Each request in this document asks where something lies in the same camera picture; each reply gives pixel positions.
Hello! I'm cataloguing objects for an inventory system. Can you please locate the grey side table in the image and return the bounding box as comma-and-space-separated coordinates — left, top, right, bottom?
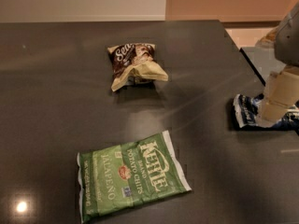
240, 47, 285, 84

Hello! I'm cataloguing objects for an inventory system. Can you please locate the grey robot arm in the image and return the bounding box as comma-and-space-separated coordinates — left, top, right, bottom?
257, 3, 299, 127

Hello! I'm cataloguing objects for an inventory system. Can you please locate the green jalapeno chip bag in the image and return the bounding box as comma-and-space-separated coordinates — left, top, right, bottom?
77, 131, 191, 224

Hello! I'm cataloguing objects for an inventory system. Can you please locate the brown sea salt chip bag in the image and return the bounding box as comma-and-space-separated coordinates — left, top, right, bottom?
107, 43, 168, 91

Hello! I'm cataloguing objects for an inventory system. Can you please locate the blue chip bag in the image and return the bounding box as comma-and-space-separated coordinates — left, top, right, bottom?
233, 94, 299, 131

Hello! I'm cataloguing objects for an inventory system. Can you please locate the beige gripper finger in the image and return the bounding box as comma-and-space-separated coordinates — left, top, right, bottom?
263, 66, 299, 107
257, 91, 299, 128

